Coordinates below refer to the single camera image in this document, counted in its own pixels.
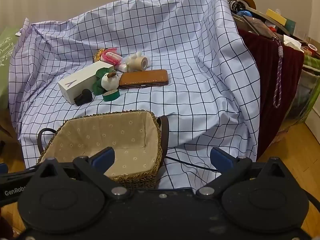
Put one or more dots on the dark framed board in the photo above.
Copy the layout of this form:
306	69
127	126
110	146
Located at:
257	25

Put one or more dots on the white and pink items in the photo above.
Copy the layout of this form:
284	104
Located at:
127	63

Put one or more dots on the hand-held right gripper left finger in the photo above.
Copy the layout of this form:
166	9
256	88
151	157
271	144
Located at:
103	158

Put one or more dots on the green printed bag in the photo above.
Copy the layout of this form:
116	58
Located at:
7	67

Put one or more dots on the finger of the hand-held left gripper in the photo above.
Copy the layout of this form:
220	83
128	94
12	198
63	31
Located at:
17	173

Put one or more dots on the green plaid bag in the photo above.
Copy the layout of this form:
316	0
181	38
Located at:
307	90

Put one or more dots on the woven basket with fabric lining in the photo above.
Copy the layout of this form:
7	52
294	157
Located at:
112	135

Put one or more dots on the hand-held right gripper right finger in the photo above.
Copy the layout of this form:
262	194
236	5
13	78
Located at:
221	161

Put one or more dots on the yellow patterned pouch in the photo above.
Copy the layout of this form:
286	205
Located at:
97	55

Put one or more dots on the brown leather case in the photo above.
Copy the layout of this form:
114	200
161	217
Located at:
143	78

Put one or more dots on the black and white striped cloth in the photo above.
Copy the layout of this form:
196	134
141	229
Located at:
236	5

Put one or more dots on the checkered light blue sheet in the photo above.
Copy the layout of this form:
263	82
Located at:
187	67

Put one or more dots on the dark red velvet cloth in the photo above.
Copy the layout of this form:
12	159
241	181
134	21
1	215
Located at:
265	80

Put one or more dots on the black plug adapter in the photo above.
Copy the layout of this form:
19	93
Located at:
83	97

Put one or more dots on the yellow box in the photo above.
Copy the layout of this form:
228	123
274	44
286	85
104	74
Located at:
275	16

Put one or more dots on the teal box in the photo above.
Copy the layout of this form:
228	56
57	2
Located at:
290	26

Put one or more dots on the pink face mask pack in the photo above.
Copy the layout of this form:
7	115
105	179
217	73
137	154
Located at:
111	56

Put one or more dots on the white cardboard box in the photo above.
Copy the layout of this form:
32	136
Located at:
82	80

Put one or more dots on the white and green plush bird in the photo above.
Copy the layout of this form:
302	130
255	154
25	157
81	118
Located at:
108	82

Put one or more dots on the beige bandage roll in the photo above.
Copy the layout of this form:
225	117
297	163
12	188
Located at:
143	62

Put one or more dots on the green tape roll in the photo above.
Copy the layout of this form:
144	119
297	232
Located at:
111	96

